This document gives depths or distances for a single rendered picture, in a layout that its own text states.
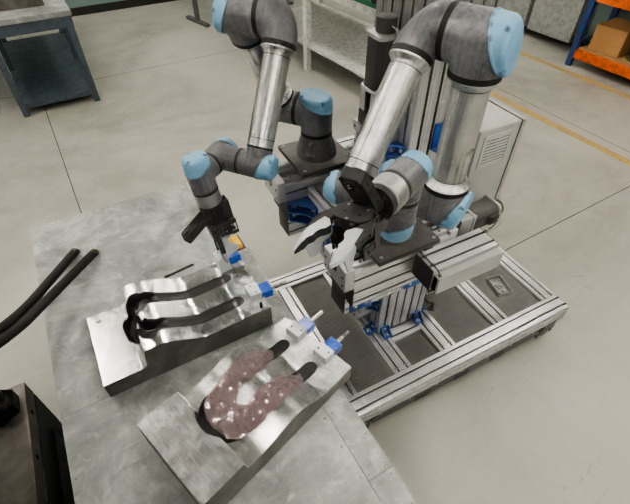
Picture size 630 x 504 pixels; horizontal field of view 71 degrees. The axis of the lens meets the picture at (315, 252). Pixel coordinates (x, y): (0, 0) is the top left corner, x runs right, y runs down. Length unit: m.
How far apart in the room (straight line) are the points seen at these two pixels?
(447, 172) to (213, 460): 0.87
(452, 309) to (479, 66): 1.50
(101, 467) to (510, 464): 1.60
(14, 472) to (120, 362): 0.34
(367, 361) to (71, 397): 1.19
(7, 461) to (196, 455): 0.53
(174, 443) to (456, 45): 1.06
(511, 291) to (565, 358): 0.43
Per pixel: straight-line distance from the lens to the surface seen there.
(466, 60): 1.01
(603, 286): 3.08
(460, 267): 1.45
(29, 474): 1.42
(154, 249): 1.75
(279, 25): 1.27
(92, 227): 1.94
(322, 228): 0.74
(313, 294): 2.26
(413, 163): 0.89
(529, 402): 2.40
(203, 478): 1.12
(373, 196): 0.76
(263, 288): 1.38
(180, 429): 1.17
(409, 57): 1.03
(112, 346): 1.42
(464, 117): 1.07
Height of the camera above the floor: 1.95
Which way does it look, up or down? 45 degrees down
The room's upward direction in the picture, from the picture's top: straight up
